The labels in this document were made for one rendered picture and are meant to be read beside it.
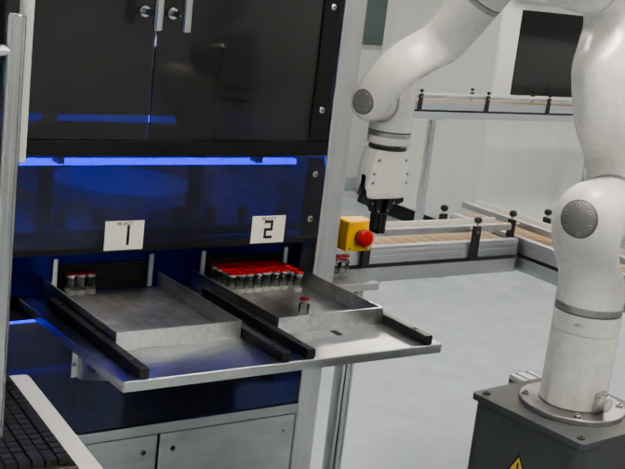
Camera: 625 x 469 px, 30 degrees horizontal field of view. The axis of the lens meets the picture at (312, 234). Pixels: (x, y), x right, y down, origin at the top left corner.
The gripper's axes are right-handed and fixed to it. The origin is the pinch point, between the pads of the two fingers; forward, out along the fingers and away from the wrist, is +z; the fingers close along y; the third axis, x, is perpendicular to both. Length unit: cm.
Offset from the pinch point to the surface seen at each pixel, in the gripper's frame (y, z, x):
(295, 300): 3.4, 22.1, -20.2
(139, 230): 37.9, 7.4, -27.9
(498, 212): -91, 15, -58
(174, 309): 32.3, 22.1, -20.7
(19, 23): 86, -36, 27
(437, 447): -123, 110, -102
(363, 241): -16.7, 11.2, -24.7
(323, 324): 9.0, 21.1, -1.9
